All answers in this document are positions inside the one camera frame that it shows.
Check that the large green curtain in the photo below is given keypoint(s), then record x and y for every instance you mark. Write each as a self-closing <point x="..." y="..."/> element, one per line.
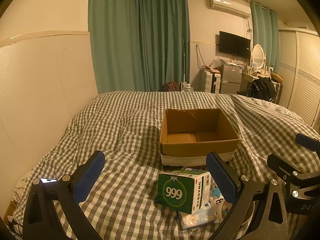
<point x="139" y="45"/>

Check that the white cartoon plush toy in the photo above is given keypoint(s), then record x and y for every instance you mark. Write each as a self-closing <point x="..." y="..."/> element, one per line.
<point x="220" y="206"/>

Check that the white suitcase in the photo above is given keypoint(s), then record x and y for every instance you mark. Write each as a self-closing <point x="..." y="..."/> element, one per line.
<point x="210" y="82"/>

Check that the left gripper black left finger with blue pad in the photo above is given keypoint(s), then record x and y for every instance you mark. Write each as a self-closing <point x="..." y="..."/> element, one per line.
<point x="41" y="220"/>

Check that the black backpack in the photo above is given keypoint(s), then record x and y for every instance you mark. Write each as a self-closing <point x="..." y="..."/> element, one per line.
<point x="261" y="88"/>

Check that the small green window curtain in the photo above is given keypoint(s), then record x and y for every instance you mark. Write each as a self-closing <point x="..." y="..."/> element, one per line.
<point x="266" y="32"/>

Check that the clear water jug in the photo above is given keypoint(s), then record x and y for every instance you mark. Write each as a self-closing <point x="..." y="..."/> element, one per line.
<point x="186" y="87"/>

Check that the black wall television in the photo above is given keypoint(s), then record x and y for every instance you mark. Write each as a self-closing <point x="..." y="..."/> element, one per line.
<point x="234" y="45"/>

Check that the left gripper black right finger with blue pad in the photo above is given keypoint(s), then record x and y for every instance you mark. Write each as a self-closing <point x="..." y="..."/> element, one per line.
<point x="269" y="219"/>

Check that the white wall air conditioner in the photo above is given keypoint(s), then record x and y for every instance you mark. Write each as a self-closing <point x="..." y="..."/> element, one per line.
<point x="231" y="7"/>

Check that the open cardboard box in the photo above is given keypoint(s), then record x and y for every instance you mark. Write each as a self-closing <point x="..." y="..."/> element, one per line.
<point x="188" y="135"/>

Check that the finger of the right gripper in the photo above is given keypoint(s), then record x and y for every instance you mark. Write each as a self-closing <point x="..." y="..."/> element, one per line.
<point x="283" y="169"/>
<point x="307" y="142"/>

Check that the blue floral tissue pack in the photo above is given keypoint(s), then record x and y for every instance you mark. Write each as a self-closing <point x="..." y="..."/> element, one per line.
<point x="205" y="215"/>

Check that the white oval vanity mirror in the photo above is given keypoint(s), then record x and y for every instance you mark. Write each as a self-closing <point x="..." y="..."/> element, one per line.
<point x="257" y="57"/>

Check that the brown patterned bag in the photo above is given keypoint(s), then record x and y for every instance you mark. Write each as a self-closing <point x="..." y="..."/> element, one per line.
<point x="171" y="87"/>

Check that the grey checkered bed duvet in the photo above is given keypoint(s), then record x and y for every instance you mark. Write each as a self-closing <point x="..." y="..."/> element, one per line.
<point x="126" y="127"/>

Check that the white louvered wardrobe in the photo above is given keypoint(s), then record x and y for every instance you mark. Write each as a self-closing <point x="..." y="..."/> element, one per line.
<point x="299" y="68"/>

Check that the green 999 medicine box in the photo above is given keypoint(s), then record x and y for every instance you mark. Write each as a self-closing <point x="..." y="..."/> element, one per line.
<point x="185" y="190"/>

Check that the silver mini fridge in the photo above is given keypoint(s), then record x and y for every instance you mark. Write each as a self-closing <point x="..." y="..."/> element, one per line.
<point x="230" y="79"/>

